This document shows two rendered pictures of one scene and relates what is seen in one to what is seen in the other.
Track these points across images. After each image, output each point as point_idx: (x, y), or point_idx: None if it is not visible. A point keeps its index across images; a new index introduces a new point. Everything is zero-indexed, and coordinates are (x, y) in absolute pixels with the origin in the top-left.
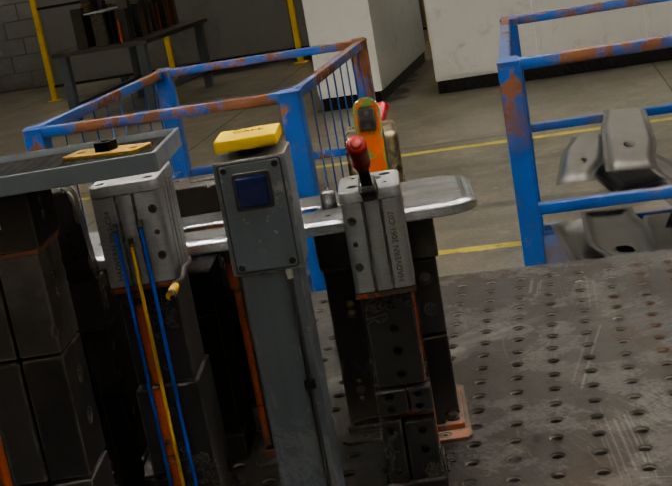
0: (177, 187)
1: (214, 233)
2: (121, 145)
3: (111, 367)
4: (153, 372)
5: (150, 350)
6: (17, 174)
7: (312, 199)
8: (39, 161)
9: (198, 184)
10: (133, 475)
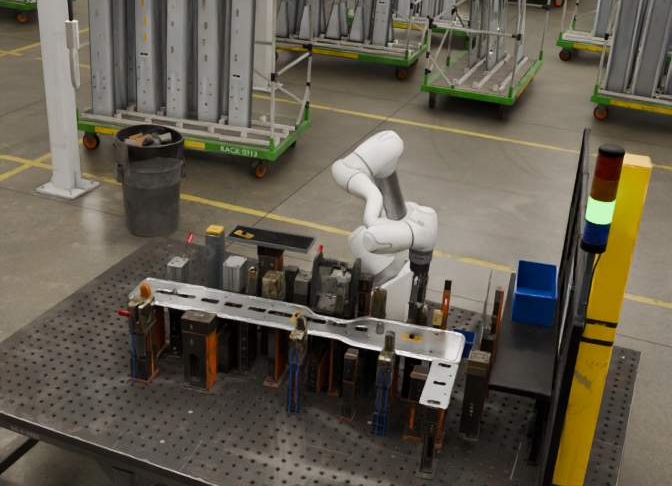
0: (209, 313)
1: (211, 294)
2: (240, 234)
3: None
4: None
5: None
6: (264, 228)
7: (174, 301)
8: (258, 239)
9: (202, 312)
10: None
